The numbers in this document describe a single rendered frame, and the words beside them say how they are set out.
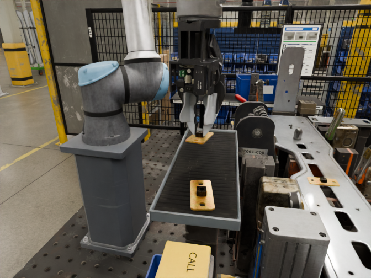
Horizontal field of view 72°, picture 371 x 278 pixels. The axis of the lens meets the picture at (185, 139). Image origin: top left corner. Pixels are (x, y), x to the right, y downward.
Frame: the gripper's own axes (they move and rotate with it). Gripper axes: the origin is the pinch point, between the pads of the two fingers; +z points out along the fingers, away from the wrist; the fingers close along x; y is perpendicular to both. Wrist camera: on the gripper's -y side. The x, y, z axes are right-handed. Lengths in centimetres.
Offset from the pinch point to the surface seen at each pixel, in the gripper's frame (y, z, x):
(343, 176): -34, 24, 36
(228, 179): 5.5, 7.5, 7.4
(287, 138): -60, 24, 20
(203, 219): 18.0, 7.4, 6.3
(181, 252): 24.7, 7.5, 5.4
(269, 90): -108, 14, 8
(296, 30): -129, -18, 18
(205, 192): 12.5, 6.4, 5.0
